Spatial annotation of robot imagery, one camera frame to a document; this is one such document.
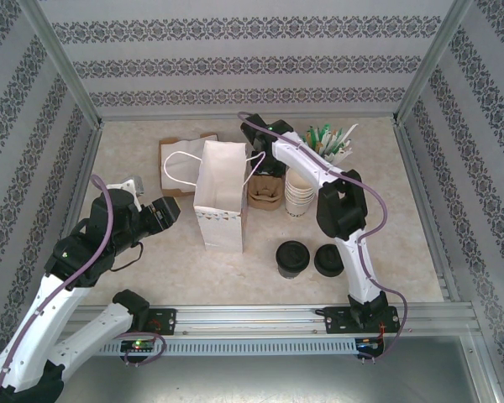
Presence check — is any black mount plate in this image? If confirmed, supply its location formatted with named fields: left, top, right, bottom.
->
left=323, top=305, right=398, bottom=336
left=146, top=308, right=178, bottom=336

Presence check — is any right aluminium frame post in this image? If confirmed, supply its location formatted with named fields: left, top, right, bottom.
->
left=391, top=0, right=475, bottom=126

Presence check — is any right aluminium side bar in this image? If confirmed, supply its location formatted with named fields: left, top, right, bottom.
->
left=392, top=119, right=465, bottom=302

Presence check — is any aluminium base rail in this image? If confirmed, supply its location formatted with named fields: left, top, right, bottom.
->
left=73, top=304, right=475, bottom=338

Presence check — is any left small circuit board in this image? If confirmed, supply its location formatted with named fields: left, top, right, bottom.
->
left=121, top=338, right=157, bottom=353

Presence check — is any slotted grey cable duct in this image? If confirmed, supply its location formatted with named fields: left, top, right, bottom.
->
left=100, top=338, right=387, bottom=357

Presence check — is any left aluminium side bar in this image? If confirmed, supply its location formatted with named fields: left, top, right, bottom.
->
left=40, top=121, right=106, bottom=306

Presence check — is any left black mount plate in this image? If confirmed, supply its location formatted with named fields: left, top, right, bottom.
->
left=146, top=308, right=178, bottom=336

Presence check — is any stack of white paper cups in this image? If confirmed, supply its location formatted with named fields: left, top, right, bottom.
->
left=284, top=167, right=320, bottom=219

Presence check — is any stack of black cup lids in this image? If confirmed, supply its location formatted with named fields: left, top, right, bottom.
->
left=313, top=244, right=346, bottom=278

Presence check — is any long white wrapped straw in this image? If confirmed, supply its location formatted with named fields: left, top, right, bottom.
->
left=335, top=123, right=360, bottom=148

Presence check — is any thin black cable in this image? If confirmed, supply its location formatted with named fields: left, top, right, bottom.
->
left=111, top=242, right=146, bottom=273

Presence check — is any right black mount plate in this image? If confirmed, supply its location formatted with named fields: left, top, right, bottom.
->
left=323, top=305, right=398, bottom=336

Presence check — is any black plastic cup lid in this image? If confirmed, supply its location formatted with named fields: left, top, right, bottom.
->
left=276, top=239, right=311, bottom=270

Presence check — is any brown paper sheet stack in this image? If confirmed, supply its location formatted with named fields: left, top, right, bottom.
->
left=158, top=132, right=222, bottom=199

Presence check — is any aluminium side bar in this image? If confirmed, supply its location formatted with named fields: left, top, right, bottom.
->
left=392, top=119, right=465, bottom=302
left=40, top=121, right=106, bottom=306

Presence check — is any white tissue paper sheet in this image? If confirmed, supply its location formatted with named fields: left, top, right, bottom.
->
left=160, top=133, right=218, bottom=192

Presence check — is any white patterned paper gift bag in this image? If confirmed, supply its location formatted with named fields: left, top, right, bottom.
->
left=163, top=140, right=266, bottom=254

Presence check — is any aluminium frame post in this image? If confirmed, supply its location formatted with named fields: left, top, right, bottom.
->
left=20, top=0, right=105, bottom=127
left=391, top=0, right=475, bottom=126

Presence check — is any left aluminium frame post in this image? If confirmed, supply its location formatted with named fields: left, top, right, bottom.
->
left=20, top=0, right=105, bottom=127

